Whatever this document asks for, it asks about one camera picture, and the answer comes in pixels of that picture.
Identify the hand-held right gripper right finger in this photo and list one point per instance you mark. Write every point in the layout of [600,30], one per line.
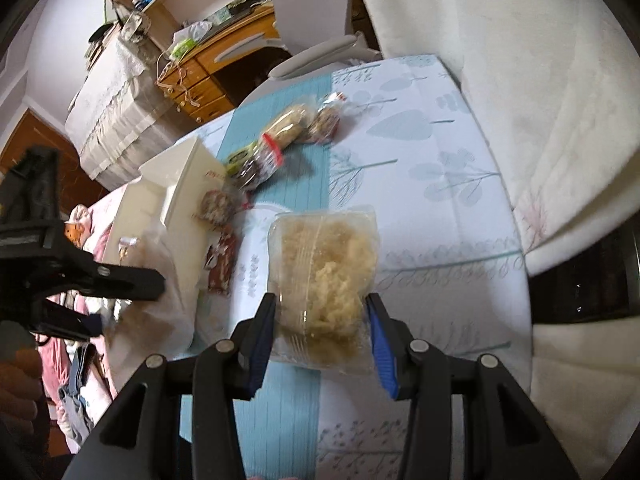
[382,350]

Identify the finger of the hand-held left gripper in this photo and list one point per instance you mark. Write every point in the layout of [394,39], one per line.
[120,282]
[75,322]

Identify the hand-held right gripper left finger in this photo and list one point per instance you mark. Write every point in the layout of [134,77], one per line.
[260,350]

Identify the translucent pale snack bag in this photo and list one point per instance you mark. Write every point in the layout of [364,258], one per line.
[150,300]

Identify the red brown snack packet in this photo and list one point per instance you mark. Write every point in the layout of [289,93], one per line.
[222,260]

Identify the clear bag of yellow crisps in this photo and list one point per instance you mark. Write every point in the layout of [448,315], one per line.
[325,260]

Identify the white plastic tray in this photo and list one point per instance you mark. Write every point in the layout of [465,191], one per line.
[170,180]

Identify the clear packet of brown snack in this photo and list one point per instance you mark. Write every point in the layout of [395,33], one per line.
[217,205]

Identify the green snack packet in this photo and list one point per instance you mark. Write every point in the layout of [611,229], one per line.
[240,157]

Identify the clear packet with red stripe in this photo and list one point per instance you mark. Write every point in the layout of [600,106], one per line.
[265,160]

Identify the small bag of yellow crisps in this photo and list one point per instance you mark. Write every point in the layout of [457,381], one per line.
[290,125]

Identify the small clear snack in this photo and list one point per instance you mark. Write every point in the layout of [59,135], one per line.
[325,120]

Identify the person's left hand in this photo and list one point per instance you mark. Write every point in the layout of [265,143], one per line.
[17,375]

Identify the pink quilt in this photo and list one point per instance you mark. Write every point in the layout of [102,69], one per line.
[102,245]

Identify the printed blanket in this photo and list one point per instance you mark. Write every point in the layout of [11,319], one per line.
[77,227]

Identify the brown wooden door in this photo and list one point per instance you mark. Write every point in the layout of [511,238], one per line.
[30,135]

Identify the blue grey clothes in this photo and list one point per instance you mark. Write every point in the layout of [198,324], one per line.
[77,400]

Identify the cloth covered cabinet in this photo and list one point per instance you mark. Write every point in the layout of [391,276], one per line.
[115,120]

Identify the patterned fabric pouch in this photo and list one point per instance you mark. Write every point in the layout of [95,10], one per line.
[134,25]

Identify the wooden desk with drawers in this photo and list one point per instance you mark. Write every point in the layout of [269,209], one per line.
[200,80]

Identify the white plastic bag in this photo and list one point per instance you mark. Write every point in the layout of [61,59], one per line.
[195,30]

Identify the cream floral curtain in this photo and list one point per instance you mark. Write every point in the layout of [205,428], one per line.
[525,85]

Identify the grey office chair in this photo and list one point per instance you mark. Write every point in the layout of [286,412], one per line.
[310,10]

